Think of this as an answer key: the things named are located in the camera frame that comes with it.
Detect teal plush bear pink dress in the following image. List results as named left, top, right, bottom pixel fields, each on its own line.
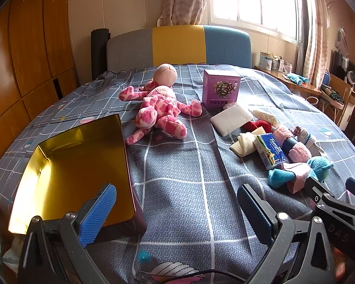
left=268, top=156, right=334, bottom=194

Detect gold metal tin tray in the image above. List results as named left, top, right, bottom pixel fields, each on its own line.
left=8, top=114, right=147, bottom=242

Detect blue tissue packet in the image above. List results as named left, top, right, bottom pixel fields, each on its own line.
left=253, top=133, right=288, bottom=170

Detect grey knitted sock blue stripe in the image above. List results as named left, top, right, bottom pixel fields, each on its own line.
left=292, top=126, right=326, bottom=156

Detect cream knitted cloth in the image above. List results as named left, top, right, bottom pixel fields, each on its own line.
left=230, top=127, right=266, bottom=157

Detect white sponge block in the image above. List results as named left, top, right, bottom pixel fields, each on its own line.
left=210, top=104, right=253, bottom=137

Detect pink fuzzy sock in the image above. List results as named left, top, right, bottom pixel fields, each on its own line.
left=272, top=125, right=312, bottom=163

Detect grey checkered bed quilt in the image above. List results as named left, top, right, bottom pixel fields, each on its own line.
left=0, top=68, right=355, bottom=283

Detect wooden side desk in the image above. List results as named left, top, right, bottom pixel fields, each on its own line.
left=254, top=66, right=355, bottom=130

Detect teal toy on desk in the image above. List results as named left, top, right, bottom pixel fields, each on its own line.
left=287, top=72, right=309, bottom=86

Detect pink giraffe plush toy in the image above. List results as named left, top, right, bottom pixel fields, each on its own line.
left=119, top=63, right=203, bottom=145

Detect purple cardboard box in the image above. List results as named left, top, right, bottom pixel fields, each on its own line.
left=201, top=69, right=241, bottom=110

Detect metal tins on desk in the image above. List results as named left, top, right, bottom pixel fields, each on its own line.
left=258, top=52, right=284, bottom=72

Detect wooden wardrobe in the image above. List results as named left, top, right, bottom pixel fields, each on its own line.
left=0, top=0, right=79, bottom=158

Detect grey yellow blue headboard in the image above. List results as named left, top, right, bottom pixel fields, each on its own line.
left=106, top=25, right=252, bottom=72

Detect black rolled mat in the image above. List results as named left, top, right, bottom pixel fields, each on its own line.
left=90, top=28, right=111, bottom=81

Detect pink patterned curtain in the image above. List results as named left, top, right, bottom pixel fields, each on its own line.
left=156, top=0, right=208, bottom=27

